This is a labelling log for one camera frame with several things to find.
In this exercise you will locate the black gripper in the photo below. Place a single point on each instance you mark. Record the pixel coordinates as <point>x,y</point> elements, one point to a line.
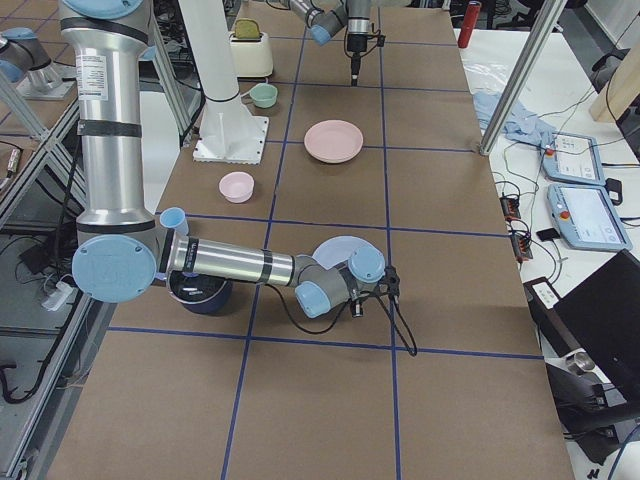
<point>358,311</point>
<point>356,44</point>

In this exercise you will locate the light blue plate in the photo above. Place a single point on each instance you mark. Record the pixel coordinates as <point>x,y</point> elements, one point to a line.
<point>337,250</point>

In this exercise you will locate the pink plate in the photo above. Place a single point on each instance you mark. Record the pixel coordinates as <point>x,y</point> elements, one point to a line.
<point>333,141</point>

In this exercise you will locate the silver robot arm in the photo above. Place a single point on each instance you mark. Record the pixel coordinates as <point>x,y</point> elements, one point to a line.
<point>120,246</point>
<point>324,24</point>

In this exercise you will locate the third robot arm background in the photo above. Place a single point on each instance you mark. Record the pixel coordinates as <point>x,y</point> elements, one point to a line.
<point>28,66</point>

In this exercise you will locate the green bowl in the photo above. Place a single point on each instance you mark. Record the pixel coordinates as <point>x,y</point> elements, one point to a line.
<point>263,95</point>

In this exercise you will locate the cream toaster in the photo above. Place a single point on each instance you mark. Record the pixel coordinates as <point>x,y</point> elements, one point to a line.
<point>252,59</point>

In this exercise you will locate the bread slice in toaster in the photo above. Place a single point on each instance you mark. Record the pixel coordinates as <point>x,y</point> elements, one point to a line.
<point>246,29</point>

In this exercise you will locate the red cylinder tube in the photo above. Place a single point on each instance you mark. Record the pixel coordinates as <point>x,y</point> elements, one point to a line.
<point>469,22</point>

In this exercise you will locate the dark blue pot with lid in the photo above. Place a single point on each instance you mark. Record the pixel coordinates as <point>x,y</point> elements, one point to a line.
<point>199,293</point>

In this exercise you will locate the pink bowl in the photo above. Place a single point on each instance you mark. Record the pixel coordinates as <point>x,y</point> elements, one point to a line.
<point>237,186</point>

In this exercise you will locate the light blue cloth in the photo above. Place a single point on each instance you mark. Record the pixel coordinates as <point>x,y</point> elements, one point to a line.
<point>521,125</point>

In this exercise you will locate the light blue cup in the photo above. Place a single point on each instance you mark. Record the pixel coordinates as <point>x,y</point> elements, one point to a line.
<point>175,218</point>

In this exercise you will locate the upper teach pendant tablet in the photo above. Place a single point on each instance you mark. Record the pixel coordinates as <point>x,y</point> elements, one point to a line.
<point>573,158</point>

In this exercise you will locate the teach pendant tablet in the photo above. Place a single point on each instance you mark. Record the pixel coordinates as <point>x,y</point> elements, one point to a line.
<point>586,218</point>
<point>573,158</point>

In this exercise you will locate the lower teach pendant tablet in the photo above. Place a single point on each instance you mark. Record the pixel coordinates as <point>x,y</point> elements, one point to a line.
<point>586,218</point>

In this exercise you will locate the black laptop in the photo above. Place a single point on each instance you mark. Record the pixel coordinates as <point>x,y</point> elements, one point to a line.
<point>602,314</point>

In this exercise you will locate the aluminium frame post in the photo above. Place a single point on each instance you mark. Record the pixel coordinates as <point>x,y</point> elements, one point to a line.
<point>536,40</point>

